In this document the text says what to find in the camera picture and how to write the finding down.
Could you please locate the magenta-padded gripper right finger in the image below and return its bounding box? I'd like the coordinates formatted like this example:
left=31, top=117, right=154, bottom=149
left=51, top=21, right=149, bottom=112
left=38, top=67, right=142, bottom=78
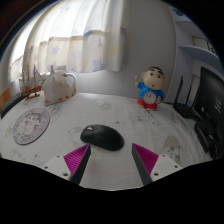
left=131, top=142, right=184, bottom=186

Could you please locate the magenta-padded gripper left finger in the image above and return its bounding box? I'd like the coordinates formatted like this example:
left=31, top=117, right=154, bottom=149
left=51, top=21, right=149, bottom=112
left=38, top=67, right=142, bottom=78
left=41, top=143, right=92, bottom=186

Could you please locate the black computer mouse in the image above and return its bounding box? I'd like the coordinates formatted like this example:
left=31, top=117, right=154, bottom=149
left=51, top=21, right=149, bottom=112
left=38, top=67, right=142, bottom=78
left=79, top=124, right=126, bottom=152

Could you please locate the round purple printed mouse pad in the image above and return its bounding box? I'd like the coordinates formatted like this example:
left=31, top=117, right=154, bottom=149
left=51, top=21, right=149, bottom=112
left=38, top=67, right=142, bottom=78
left=12, top=107, right=51, bottom=146

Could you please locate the white cartoon-print tablecloth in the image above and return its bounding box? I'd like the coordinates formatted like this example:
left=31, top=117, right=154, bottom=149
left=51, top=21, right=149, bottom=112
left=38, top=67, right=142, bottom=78
left=0, top=92, right=214, bottom=191

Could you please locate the black router with antennas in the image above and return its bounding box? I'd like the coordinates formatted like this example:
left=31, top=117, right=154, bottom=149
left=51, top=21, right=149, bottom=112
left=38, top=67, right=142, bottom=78
left=172, top=75, right=203, bottom=120

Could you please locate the black box-shaped device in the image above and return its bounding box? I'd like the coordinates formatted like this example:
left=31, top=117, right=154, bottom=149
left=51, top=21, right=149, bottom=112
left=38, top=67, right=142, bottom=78
left=194, top=118, right=224, bottom=160

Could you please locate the cartoon boy figurine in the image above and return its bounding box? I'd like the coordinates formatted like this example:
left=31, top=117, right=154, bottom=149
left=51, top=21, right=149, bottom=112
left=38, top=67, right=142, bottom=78
left=134, top=65, right=166, bottom=111

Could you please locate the wooden sailing ship model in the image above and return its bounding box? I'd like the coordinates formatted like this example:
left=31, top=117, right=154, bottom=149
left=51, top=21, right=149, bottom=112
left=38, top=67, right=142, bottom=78
left=19, top=63, right=48, bottom=101

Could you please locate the black monitor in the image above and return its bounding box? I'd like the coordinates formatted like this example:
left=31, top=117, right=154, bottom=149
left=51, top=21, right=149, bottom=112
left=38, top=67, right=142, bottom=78
left=193, top=66, right=224, bottom=134

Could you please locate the orange wooden chair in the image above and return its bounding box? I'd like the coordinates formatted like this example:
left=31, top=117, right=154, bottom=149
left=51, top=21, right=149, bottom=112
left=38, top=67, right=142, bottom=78
left=0, top=87, right=13, bottom=109

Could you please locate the white star-print curtain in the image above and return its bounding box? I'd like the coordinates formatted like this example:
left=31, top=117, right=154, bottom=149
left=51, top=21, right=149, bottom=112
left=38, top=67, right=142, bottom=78
left=8, top=0, right=128, bottom=83

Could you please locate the white wall shelf unit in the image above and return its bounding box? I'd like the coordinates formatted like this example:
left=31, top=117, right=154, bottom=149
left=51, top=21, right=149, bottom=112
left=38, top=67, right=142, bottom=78
left=171, top=6, right=224, bottom=101

